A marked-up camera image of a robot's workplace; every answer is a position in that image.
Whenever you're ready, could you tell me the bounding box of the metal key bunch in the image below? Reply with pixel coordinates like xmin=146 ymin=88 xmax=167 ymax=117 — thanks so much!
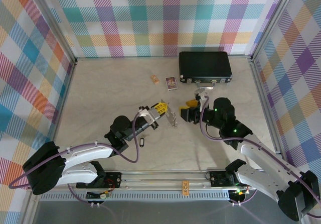
xmin=161 ymin=99 xmax=177 ymax=126

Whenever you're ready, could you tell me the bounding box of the black key tag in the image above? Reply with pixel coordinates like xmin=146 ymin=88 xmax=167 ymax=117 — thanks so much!
xmin=138 ymin=136 xmax=149 ymax=150

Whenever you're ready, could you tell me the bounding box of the purple card box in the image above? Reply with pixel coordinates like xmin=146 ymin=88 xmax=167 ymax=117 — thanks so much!
xmin=165 ymin=76 xmax=180 ymax=92

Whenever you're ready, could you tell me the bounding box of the black briefcase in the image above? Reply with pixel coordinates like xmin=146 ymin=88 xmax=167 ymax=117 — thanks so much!
xmin=178 ymin=51 xmax=233 ymax=89

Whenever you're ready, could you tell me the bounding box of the small power connector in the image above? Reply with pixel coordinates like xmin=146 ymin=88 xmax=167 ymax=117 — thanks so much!
xmin=86 ymin=190 xmax=111 ymax=201
xmin=230 ymin=188 xmax=249 ymax=196

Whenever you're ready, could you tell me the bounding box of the vented metal cover strip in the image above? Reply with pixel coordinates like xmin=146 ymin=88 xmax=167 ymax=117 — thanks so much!
xmin=37 ymin=190 xmax=233 ymax=202

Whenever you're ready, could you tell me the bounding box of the grey metal sheet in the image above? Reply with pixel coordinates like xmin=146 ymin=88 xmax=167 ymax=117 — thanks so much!
xmin=32 ymin=200 xmax=304 ymax=224

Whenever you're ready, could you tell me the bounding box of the thin black cable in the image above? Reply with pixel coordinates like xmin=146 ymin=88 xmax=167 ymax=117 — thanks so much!
xmin=202 ymin=123 xmax=222 ymax=137

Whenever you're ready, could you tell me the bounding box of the aluminium frame rail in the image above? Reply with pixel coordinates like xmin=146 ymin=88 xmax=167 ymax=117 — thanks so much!
xmin=250 ymin=58 xmax=289 ymax=159
xmin=21 ymin=59 xmax=77 ymax=224

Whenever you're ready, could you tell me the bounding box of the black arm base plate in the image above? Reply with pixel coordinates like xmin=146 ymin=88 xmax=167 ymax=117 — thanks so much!
xmin=210 ymin=171 xmax=228 ymax=187
xmin=105 ymin=172 xmax=123 ymax=188

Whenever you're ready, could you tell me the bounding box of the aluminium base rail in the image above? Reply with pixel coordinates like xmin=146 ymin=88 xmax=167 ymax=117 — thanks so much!
xmin=67 ymin=170 xmax=261 ymax=192

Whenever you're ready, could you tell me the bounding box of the aluminium corner post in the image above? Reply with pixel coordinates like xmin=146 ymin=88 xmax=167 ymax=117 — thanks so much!
xmin=249 ymin=0 xmax=299 ymax=63
xmin=31 ymin=0 xmax=78 ymax=64

